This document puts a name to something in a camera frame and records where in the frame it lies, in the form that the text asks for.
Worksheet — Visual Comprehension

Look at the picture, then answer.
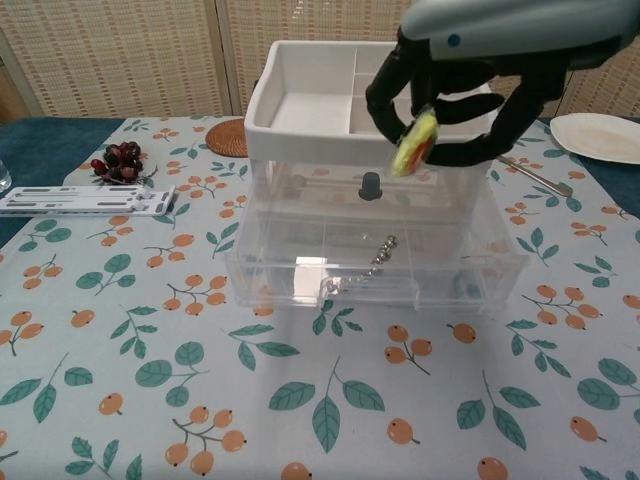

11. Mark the small yellow toy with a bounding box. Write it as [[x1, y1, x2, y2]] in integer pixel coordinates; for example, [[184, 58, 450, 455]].
[[391, 110, 440, 177]]

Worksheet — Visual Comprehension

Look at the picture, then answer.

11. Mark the small dark grey stopper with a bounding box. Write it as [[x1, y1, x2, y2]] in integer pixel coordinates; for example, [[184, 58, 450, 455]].
[[358, 171, 384, 202]]

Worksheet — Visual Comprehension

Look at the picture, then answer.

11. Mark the silver table knife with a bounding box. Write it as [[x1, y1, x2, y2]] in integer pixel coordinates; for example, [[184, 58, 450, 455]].
[[497, 154, 574, 197]]

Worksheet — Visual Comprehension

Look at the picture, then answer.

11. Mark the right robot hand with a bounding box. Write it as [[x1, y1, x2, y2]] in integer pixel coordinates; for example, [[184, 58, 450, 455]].
[[364, 0, 640, 169]]

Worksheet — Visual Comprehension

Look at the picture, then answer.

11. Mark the bamboo folding screen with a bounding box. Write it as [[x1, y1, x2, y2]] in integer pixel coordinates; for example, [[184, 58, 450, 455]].
[[0, 0, 640, 121]]

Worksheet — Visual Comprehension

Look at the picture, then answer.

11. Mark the round woven coaster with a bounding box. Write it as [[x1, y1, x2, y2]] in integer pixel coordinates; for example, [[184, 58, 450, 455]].
[[204, 118, 250, 157]]

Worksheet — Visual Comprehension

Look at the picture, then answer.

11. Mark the dark blue table cover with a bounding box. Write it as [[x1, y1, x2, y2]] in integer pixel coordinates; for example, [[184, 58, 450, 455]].
[[0, 115, 640, 249]]

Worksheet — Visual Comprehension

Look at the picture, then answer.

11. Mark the white folding stand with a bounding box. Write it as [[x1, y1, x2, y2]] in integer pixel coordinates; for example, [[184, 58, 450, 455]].
[[0, 184, 179, 217]]

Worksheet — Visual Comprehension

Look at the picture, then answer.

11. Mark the dark red grape bunch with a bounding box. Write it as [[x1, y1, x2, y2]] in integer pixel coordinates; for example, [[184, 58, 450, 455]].
[[89, 141, 159, 185]]

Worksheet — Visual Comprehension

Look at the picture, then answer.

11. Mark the clear plastic storage box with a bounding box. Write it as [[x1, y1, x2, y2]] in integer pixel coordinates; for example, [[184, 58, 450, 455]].
[[222, 204, 516, 314]]

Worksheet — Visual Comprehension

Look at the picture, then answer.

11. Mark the white drawer organizer box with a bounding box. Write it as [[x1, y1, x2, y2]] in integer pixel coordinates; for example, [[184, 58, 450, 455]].
[[243, 40, 501, 301]]

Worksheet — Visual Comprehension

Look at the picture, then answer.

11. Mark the white plate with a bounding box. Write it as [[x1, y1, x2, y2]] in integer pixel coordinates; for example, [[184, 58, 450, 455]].
[[549, 113, 640, 164]]

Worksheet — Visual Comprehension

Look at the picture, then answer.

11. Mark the floral tablecloth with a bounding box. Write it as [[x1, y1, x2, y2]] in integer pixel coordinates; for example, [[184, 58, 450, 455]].
[[0, 115, 640, 480]]

